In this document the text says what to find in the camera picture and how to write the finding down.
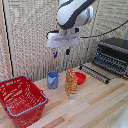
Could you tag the red bowl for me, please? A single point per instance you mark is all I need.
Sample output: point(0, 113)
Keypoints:
point(80, 77)

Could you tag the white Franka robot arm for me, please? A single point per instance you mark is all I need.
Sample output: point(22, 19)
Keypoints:
point(71, 13)

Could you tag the black oven rack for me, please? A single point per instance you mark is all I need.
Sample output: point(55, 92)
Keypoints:
point(95, 74)

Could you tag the red shopping basket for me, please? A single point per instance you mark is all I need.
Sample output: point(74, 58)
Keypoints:
point(20, 100)

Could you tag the orange snack box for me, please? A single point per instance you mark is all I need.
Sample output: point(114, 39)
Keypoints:
point(71, 84)

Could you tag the blue cup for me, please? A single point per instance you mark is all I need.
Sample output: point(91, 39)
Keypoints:
point(52, 80)

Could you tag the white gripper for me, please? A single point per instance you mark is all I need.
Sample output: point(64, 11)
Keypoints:
point(62, 39)

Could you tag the black toaster oven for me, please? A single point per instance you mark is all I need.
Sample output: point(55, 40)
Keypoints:
point(113, 56)

